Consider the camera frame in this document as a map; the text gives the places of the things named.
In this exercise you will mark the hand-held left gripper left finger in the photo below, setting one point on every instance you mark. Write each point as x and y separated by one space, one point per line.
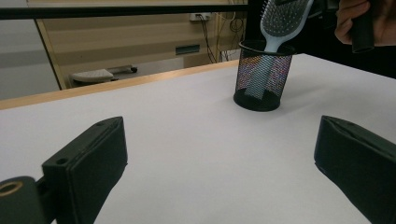
90 165

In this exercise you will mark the white power strip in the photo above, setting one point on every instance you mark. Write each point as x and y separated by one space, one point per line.
199 16

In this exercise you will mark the black curtain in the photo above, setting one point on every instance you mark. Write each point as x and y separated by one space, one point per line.
327 53

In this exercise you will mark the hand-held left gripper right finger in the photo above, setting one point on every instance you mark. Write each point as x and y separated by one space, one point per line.
361 165

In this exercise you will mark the black mesh pen holder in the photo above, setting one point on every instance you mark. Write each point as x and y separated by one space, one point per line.
249 102

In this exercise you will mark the white cabinet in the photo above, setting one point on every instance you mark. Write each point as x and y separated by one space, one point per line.
21 62

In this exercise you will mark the light blue hairbrush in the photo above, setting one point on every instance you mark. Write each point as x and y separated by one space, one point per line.
281 21

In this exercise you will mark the white wheeled base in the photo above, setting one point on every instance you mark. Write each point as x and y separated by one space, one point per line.
93 75

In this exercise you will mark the beige wooden desk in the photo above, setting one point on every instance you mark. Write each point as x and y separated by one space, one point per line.
124 40

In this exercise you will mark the black horizontal frame bar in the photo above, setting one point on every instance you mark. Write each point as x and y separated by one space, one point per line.
109 11

